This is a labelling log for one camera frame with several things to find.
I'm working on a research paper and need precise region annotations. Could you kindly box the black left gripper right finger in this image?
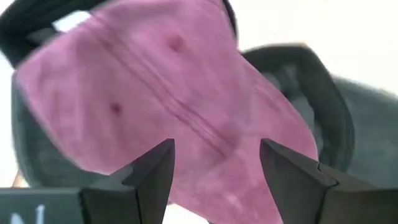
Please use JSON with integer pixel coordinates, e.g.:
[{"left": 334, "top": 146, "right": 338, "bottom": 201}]
[{"left": 259, "top": 138, "right": 398, "bottom": 224}]

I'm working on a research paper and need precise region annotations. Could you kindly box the pink cotton baseball hat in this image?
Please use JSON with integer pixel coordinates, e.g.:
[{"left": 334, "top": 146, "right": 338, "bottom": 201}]
[{"left": 12, "top": 0, "right": 320, "bottom": 224}]

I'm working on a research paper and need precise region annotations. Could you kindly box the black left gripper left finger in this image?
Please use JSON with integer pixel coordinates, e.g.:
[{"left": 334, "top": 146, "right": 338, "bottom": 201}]
[{"left": 0, "top": 138, "right": 176, "bottom": 224}]

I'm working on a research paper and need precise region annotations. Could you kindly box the black baseball hat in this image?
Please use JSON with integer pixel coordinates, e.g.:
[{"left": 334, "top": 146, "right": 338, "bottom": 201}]
[{"left": 0, "top": 0, "right": 356, "bottom": 174}]

